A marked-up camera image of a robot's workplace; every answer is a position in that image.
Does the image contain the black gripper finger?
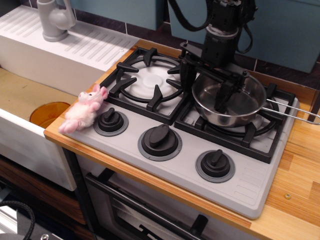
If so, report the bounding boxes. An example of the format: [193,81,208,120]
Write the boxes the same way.
[180,59,199,93]
[214,80,237,112]

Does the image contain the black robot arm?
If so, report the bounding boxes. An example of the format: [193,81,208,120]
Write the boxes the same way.
[169,0,257,90]

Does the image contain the grey toy faucet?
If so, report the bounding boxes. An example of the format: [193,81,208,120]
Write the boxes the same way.
[36,0,76,42]

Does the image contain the black cable lower left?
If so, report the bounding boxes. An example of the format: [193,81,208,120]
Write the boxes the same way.
[0,199,36,240]

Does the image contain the black left burner grate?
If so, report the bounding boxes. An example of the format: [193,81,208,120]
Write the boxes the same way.
[100,47,189,125]

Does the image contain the black burner grate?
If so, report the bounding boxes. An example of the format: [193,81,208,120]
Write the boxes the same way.
[100,47,189,125]
[174,98,295,164]

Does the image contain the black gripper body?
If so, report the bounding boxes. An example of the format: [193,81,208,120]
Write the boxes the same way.
[179,26,250,94]

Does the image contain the stainless steel pot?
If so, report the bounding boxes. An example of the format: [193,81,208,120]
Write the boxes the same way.
[192,74,320,128]

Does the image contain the black middle stove knob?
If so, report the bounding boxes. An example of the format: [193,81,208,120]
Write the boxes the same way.
[137,124,183,162]

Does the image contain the black left stove knob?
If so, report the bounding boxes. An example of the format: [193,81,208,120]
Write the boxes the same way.
[93,107,129,137]

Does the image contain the grey toy stove top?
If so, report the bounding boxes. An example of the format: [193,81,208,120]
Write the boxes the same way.
[70,84,300,219]

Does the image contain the orange plastic bowl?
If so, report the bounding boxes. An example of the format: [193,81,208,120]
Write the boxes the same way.
[29,101,70,129]

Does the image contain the toy oven door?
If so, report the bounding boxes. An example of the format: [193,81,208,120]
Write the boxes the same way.
[84,168,253,240]

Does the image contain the black braided cable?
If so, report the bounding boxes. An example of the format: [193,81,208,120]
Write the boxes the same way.
[167,0,213,33]

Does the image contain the black stove knob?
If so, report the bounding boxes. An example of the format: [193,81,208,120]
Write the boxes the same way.
[195,149,236,184]
[93,107,129,137]
[137,124,183,162]

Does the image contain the pink plush toy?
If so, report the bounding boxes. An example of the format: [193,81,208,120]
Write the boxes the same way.
[58,84,108,134]

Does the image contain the white toy sink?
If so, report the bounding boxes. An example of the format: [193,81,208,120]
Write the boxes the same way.
[0,5,138,191]

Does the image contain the black right burner grate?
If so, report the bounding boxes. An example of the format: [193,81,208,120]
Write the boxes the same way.
[174,98,295,164]

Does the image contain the black right stove knob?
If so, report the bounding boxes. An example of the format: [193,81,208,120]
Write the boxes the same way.
[195,149,236,184]

